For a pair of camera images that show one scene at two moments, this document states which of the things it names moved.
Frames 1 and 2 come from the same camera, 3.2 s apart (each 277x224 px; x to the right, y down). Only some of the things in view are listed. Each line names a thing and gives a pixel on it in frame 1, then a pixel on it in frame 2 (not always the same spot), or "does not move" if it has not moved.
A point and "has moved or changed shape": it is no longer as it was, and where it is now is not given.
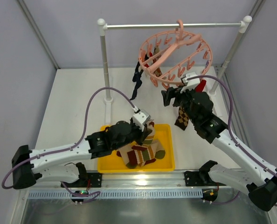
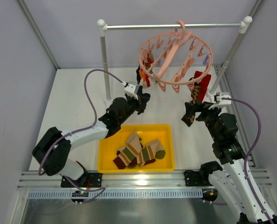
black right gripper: x=176 y=98 -> x=201 y=110
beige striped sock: x=136 y=146 -> x=128 y=154
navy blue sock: x=136 y=79 has moved or changed shape
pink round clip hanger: x=166 y=56 does not move
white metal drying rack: x=103 y=26 does not move
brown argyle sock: x=183 y=120 has moved or changed shape
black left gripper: x=141 y=136 -> x=138 y=102
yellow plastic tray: x=164 y=138 does not move
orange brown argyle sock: x=156 y=50 -> x=143 y=75
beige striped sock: x=148 y=155 does not move
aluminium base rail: x=137 y=179 does not move
